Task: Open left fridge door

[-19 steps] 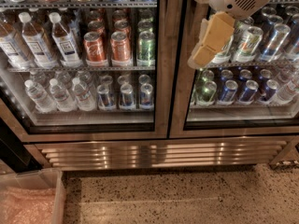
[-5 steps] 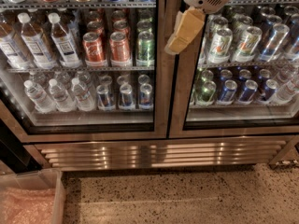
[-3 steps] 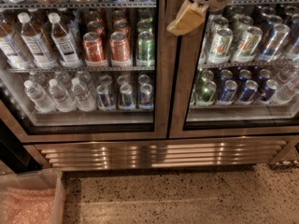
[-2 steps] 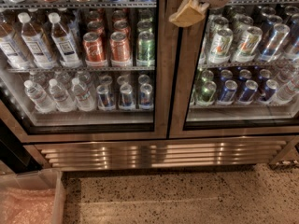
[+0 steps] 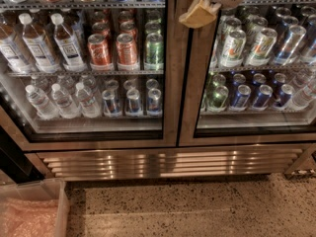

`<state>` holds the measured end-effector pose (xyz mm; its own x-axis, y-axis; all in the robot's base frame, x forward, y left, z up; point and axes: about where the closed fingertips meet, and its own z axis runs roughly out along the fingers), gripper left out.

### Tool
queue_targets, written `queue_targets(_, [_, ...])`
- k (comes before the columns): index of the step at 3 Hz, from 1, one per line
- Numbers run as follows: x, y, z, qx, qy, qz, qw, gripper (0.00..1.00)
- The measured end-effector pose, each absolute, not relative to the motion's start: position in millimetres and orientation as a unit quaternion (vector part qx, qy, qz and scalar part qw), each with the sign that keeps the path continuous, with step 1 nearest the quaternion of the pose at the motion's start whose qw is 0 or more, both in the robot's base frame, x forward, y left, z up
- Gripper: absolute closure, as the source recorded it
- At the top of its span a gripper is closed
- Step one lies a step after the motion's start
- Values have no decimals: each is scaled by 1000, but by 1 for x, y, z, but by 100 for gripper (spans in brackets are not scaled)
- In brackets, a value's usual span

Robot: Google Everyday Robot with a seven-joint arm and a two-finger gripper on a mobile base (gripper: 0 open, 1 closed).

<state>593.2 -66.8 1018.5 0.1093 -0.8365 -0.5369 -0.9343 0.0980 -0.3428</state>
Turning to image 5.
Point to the blue can lower middle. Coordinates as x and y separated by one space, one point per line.
262 95

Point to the pink bubble wrap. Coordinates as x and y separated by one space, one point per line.
28 218

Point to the front left tea bottle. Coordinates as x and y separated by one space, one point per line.
14 49

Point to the middle clear water bottle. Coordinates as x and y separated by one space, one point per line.
67 107

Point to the white green soda can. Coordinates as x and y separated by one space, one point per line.
231 54
260 50

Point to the front middle tea bottle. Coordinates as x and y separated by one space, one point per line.
39 44

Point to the white green soda can left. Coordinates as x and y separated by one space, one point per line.
231 54

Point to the water bottle right fridge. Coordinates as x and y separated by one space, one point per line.
304 96

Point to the left clear water bottle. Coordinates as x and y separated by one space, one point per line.
46 109

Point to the middle blue energy drink can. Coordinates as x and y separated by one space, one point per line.
133 103

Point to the white green soda can right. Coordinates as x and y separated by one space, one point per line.
260 50

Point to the left blue energy drink can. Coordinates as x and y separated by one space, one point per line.
111 103

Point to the translucent plastic storage bin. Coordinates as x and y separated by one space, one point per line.
42 190

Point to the clear water bottle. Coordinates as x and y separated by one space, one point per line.
46 109
67 107
87 101

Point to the right blue energy drink can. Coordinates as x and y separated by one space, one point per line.
154 106

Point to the front orange soda can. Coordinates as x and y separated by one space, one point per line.
127 53

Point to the silver blue tall can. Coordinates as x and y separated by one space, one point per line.
286 50

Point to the stainless glass fridge door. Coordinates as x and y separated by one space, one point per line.
109 18
202 127

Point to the blue can lower left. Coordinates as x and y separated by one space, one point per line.
240 98

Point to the tea bottle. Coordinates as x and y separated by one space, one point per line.
14 49
39 44
68 44

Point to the front red cola can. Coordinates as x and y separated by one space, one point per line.
100 57

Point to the blue energy drink can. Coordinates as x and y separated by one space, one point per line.
111 103
133 103
154 106

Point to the front right tea bottle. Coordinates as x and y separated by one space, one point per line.
68 44

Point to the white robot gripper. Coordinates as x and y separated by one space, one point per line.
203 12

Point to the right clear water bottle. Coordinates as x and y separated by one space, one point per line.
87 101

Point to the green can lower right fridge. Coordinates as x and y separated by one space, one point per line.
217 98

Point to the front green soda can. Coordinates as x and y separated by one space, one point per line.
154 52

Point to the blue can lower right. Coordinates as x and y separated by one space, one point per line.
282 97

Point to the stainless louvered fridge base grille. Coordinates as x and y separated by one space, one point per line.
163 163

